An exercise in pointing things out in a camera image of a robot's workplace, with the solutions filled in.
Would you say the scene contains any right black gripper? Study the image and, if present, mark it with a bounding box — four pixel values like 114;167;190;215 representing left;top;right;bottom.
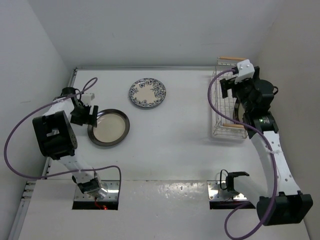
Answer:
220;74;259;113

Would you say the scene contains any left aluminium frame rail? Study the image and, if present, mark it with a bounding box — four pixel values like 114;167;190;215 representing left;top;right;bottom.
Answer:
5;71;72;240

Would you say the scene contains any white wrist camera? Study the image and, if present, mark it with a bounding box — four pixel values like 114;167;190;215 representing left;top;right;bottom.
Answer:
235;59;255;84
81;93;95;106

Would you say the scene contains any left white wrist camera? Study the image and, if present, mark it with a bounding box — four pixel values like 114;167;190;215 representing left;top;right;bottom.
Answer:
81;93;95;106

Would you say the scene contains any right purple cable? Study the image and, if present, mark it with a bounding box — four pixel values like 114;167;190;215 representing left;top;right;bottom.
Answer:
207;68;279;240

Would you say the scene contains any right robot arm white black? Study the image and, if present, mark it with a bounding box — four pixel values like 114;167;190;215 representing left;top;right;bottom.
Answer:
220;63;313;226

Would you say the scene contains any white wire dish rack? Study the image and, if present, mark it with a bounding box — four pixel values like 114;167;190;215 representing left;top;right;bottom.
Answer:
210;56;248;142

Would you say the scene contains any metal base plate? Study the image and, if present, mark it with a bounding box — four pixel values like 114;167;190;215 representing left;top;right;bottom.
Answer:
72;180;120;211
207;180;255;210

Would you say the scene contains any blue floral plate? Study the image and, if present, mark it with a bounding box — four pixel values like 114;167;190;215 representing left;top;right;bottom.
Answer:
128;78;167;109

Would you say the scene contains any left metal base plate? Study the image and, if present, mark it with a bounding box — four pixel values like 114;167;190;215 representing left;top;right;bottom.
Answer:
72;180;120;211

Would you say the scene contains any brown rim cream plate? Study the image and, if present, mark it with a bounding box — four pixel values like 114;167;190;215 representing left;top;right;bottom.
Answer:
87;109;130;147

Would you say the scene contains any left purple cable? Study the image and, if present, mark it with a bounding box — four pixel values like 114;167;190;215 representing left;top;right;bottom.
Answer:
3;76;122;196

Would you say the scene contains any checkered rim dark plate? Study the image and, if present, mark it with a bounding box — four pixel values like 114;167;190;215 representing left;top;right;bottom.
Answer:
233;99;245;123

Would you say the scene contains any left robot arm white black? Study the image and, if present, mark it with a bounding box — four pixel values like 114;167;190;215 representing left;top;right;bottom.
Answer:
32;87;108;200

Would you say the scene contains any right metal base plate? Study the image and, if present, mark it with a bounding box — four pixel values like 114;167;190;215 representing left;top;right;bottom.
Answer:
207;180;255;210

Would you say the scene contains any purple cable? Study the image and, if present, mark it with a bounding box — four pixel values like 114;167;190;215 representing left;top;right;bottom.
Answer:
3;76;122;196
207;68;279;240

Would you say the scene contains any back aluminium frame rail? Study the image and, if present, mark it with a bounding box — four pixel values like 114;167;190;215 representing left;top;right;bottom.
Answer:
74;65;218;70

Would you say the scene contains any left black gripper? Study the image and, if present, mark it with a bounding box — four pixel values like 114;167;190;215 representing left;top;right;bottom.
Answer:
70;102;98;127

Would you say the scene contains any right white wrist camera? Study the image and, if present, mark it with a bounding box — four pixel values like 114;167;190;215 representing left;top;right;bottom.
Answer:
235;59;255;84

